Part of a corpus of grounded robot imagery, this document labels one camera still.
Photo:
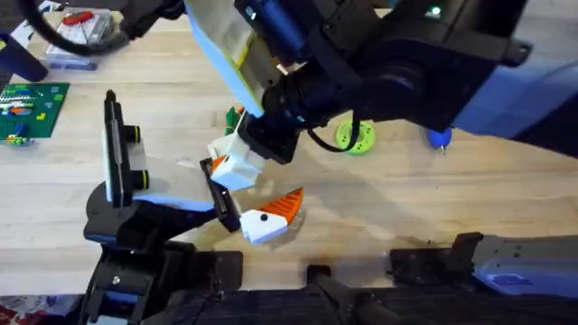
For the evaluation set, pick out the clear plastic box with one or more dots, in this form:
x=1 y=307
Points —
x=86 y=29

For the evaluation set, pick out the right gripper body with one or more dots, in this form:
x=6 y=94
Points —
x=307 y=99

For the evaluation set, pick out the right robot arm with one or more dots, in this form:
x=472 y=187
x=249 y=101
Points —
x=429 y=67

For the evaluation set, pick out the left wrist upright plate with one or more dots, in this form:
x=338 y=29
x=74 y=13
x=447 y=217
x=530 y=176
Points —
x=115 y=149

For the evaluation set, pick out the green disc with holes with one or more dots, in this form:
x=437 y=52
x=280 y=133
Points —
x=366 y=140

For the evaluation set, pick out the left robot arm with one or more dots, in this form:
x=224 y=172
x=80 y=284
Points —
x=144 y=234

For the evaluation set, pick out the green board with blocks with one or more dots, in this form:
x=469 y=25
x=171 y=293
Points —
x=45 y=113

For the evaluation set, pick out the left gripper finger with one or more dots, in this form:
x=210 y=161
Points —
x=264 y=228
x=241 y=173

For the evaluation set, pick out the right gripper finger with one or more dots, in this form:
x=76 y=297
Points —
x=228 y=145

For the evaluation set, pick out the orange ribbed wedge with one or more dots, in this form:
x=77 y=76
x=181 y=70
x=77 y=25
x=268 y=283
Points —
x=219 y=163

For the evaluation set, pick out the black rail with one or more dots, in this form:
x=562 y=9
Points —
x=271 y=309

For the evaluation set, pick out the green toy vegetable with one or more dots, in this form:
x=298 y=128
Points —
x=231 y=121

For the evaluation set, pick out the patterned cloth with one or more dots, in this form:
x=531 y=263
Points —
x=27 y=311

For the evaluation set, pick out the right wrist upright plate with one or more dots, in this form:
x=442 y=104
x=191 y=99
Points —
x=217 y=36

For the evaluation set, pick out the wrist upright plate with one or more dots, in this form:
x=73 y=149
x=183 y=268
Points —
x=115 y=149
x=217 y=36

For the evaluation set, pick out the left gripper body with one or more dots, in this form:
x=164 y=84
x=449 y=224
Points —
x=176 y=180

